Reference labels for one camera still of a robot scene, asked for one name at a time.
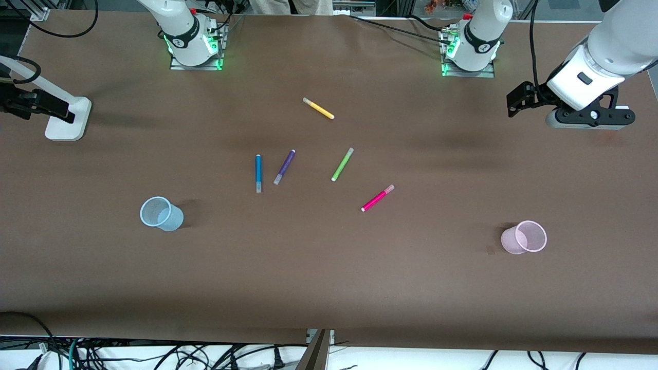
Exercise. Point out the green marker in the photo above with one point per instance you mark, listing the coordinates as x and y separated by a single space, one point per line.
342 164

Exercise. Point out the blue mesh cup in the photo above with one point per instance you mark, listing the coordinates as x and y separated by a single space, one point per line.
162 215

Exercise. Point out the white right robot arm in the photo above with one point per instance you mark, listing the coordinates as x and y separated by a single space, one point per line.
175 20

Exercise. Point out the pink marker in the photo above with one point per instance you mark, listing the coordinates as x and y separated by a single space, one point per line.
378 198

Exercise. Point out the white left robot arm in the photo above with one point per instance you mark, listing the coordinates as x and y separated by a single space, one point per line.
627 36

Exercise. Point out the blue marker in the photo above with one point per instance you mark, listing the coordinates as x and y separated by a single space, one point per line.
258 172

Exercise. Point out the white stand with pole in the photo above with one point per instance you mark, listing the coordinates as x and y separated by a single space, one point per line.
67 121

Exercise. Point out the wooden table beam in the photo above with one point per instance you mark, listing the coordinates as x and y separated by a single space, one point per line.
314 354

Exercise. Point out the aluminium frame profile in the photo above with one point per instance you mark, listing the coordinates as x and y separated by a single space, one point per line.
40 11

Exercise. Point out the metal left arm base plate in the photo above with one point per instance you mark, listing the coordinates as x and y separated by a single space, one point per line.
470 73

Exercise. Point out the purple marker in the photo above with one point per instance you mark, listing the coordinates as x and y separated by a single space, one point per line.
284 167

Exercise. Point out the person in beige clothing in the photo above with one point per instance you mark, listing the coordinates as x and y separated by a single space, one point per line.
288 6

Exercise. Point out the yellow marker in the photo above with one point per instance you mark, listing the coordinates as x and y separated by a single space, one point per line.
318 108

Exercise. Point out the pink mesh cup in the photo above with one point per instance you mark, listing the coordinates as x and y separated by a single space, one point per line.
527 238

